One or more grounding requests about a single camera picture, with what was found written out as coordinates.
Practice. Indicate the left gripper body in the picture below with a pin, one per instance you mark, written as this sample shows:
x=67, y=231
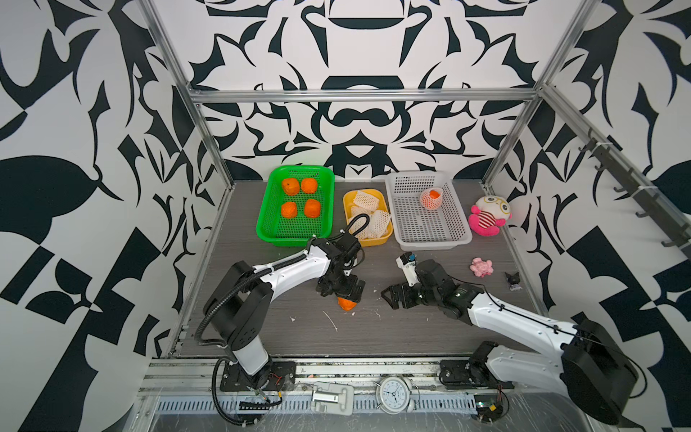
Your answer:
x=344, y=286

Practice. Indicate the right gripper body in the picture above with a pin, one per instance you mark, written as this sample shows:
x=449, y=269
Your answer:
x=408, y=295

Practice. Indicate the white foam net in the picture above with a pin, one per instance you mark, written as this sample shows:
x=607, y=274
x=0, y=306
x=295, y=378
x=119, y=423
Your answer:
x=360, y=222
x=378, y=224
x=366, y=201

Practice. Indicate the orange toy fruit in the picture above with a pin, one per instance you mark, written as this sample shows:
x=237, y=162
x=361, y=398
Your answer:
x=291, y=186

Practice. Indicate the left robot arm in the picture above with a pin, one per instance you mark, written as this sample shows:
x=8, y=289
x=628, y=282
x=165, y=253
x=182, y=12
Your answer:
x=236, y=311

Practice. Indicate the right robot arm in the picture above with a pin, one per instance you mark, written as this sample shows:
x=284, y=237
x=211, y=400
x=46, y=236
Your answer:
x=580, y=361

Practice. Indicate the small pink plush toy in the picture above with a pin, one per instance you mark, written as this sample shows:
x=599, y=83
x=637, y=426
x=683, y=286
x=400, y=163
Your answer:
x=481, y=268

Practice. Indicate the green plastic basket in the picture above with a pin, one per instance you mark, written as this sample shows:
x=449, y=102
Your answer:
x=273, y=228

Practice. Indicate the white perforated plastic basket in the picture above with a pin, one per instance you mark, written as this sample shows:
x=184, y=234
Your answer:
x=417, y=228

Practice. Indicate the small black toy figure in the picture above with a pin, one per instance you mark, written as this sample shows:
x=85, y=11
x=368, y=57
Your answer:
x=514, y=281

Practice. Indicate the pink white plush toy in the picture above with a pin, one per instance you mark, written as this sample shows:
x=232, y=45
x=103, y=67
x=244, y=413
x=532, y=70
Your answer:
x=489, y=214

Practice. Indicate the white analog clock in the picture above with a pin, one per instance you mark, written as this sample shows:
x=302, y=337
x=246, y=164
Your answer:
x=394, y=396

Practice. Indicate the small green circuit board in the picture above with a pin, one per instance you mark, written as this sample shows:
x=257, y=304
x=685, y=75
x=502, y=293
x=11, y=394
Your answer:
x=489, y=408

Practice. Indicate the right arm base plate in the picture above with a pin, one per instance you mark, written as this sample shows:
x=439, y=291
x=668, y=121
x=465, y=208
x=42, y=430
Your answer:
x=459, y=373

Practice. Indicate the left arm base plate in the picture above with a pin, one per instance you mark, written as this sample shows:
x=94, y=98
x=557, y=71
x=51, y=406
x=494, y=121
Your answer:
x=273, y=377

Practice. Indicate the black hook rail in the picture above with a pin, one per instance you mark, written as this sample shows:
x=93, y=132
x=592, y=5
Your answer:
x=654, y=204

